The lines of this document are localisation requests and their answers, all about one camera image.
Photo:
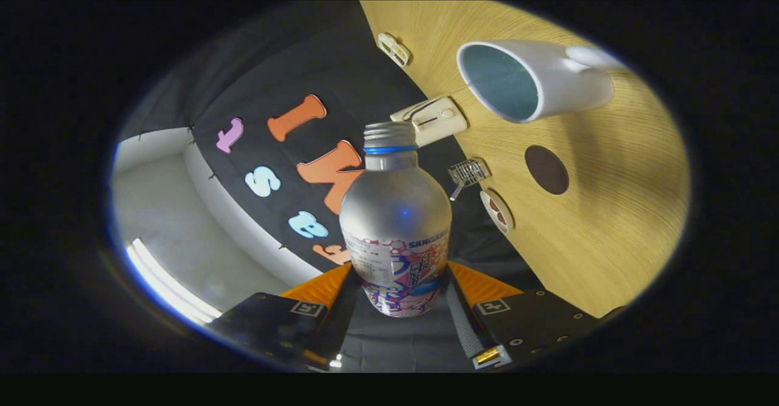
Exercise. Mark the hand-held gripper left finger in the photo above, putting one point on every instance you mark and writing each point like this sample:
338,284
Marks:
338,327

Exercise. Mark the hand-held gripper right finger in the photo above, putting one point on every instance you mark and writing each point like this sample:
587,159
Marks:
465,327

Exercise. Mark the silver juice bottle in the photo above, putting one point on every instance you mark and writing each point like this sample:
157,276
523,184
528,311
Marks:
394,211

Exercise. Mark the dark brown round coaster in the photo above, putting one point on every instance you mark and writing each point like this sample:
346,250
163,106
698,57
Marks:
546,170

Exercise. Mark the white cup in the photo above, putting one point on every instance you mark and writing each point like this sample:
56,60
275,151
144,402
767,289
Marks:
572,89

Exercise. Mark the brown meat piece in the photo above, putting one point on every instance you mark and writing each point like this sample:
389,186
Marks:
493,204
501,217

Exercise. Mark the white round plate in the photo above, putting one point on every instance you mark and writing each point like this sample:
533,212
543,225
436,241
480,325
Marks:
487,208

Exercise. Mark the ceiling light panel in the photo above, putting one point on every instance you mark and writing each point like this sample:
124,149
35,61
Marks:
170,284

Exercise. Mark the wooden table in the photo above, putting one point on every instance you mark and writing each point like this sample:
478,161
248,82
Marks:
608,229

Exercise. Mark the white toaster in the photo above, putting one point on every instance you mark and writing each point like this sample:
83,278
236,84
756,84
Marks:
441,123

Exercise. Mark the black backdrop cloth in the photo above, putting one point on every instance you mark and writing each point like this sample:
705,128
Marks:
261,77

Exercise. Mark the white divided tray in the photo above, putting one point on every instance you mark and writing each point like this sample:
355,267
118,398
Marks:
394,49

